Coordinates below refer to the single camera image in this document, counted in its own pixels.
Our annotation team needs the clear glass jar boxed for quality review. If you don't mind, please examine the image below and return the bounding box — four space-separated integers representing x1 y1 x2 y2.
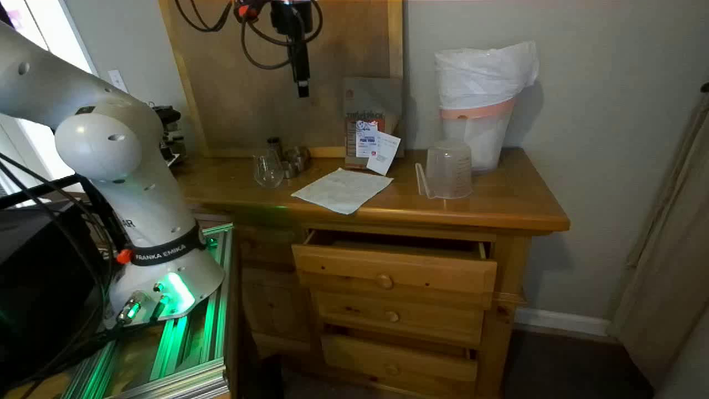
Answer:
253 150 288 189

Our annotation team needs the brown pouch with white label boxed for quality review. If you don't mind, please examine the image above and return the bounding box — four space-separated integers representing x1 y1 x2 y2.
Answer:
339 75 406 171

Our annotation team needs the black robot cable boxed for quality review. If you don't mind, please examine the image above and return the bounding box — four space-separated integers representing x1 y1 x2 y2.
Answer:
173 0 325 72

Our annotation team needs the aluminium frame base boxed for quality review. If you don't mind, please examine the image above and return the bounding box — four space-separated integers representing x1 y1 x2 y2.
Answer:
61 220 239 399

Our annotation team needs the white paper card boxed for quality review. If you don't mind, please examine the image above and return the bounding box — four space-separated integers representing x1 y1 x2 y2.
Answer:
362 130 403 178

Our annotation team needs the wooden drawer with knob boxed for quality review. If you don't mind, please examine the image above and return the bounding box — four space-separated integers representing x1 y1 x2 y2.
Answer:
318 330 480 395
289 229 498 296
307 285 489 348

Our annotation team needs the wooden dresser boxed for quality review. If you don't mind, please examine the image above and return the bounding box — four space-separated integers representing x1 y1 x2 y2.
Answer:
173 143 571 399

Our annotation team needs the white paper sheet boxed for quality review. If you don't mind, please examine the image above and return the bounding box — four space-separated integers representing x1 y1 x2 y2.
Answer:
289 167 397 218

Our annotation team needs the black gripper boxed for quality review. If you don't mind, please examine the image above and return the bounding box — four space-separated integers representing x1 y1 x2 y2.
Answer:
267 0 318 100

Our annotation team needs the clear plastic container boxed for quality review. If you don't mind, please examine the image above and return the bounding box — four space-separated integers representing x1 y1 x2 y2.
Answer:
426 139 473 202

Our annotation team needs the black box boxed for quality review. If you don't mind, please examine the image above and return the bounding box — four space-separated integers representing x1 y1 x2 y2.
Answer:
0 197 113 378

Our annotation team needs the white baseboard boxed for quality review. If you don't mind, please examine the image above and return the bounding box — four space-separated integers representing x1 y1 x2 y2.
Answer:
514 306 615 344

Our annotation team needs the wooden board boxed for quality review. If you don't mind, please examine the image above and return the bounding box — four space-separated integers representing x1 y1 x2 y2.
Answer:
156 0 407 160

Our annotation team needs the black device on stand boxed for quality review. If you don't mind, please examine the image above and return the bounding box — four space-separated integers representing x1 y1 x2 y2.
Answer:
152 105 186 168

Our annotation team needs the crumpled clear plastic bag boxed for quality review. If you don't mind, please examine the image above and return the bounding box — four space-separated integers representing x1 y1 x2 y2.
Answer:
265 136 311 178

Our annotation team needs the trash can with white bag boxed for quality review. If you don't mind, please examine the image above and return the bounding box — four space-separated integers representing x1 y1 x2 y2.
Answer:
432 40 541 174

